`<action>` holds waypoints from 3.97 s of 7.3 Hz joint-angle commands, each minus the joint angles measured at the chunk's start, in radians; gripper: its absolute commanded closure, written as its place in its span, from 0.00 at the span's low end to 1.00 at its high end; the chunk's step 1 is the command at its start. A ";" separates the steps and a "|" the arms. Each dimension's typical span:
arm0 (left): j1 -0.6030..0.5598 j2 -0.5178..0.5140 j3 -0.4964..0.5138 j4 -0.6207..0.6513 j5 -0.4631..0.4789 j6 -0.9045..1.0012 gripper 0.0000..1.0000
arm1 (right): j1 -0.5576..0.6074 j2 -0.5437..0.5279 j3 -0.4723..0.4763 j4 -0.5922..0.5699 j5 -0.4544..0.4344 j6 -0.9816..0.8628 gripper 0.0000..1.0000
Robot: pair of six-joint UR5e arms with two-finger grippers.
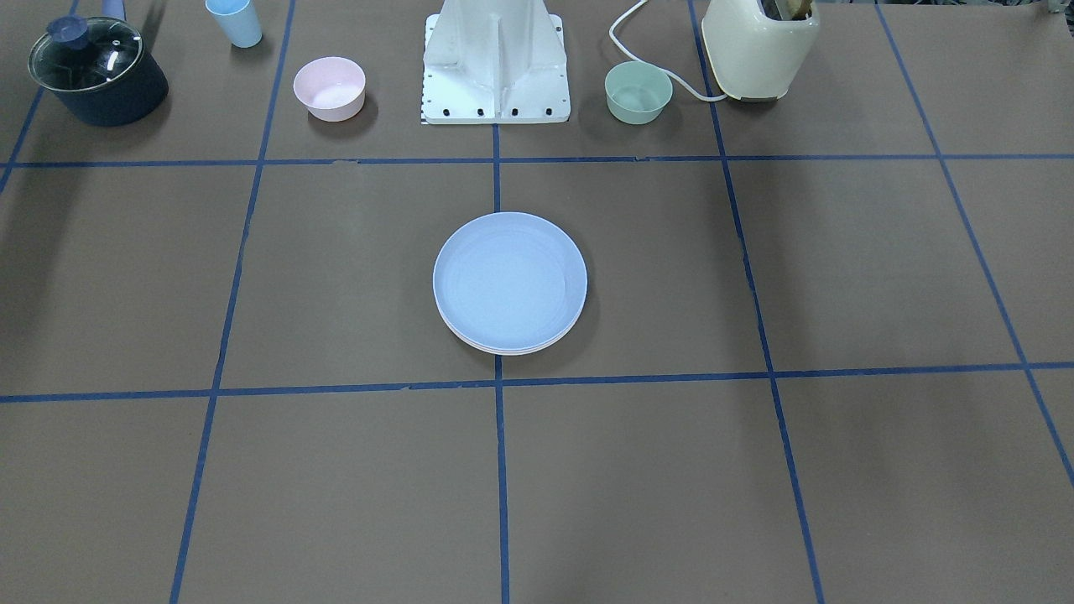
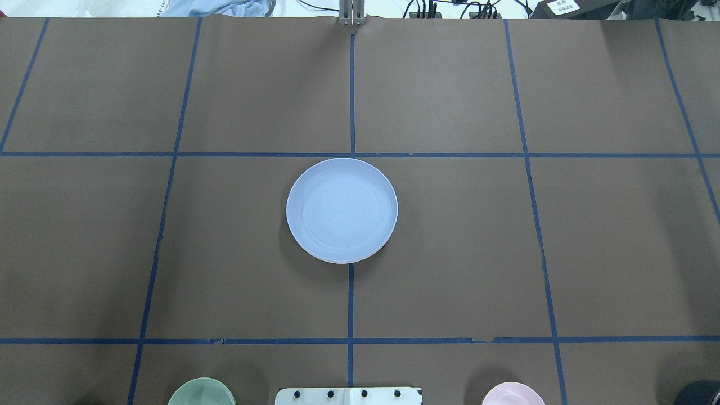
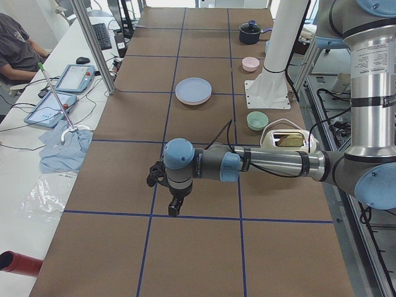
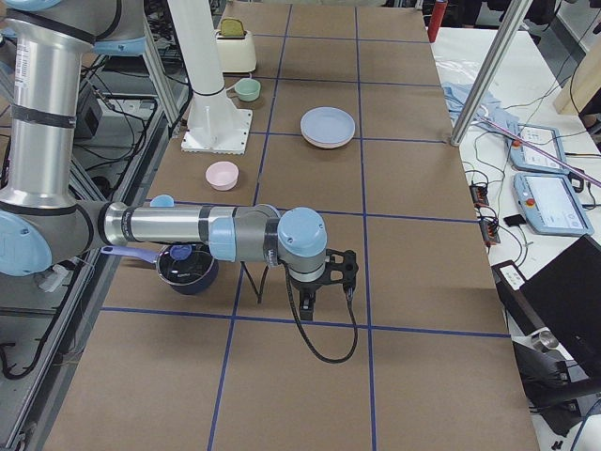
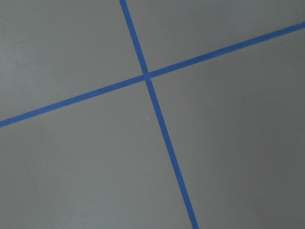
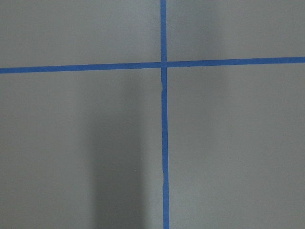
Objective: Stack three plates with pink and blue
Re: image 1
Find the white toaster cable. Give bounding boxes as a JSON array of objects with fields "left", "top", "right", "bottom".
[{"left": 608, "top": 0, "right": 727, "bottom": 103}]

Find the pink bowl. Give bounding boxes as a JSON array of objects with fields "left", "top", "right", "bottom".
[{"left": 292, "top": 56, "right": 366, "bottom": 123}]

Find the light blue cup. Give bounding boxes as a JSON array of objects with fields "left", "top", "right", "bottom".
[{"left": 205, "top": 0, "right": 263, "bottom": 49}]

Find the dark blue pot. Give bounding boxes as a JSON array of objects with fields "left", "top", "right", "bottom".
[{"left": 50, "top": 1, "right": 169, "bottom": 127}]

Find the cream plate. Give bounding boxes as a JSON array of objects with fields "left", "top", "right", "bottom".
[{"left": 446, "top": 323, "right": 574, "bottom": 356}]

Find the cream toaster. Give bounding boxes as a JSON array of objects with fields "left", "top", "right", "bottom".
[{"left": 701, "top": 1, "right": 821, "bottom": 102}]

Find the glass pot lid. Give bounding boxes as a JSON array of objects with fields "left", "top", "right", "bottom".
[{"left": 28, "top": 14, "right": 145, "bottom": 92}]

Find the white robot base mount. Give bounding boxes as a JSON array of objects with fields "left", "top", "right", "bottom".
[{"left": 421, "top": 1, "right": 571, "bottom": 125}]

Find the light blue plate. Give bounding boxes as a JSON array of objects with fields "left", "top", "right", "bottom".
[{"left": 432, "top": 211, "right": 587, "bottom": 348}]

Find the green bowl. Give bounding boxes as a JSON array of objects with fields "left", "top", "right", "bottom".
[{"left": 603, "top": 60, "right": 674, "bottom": 125}]

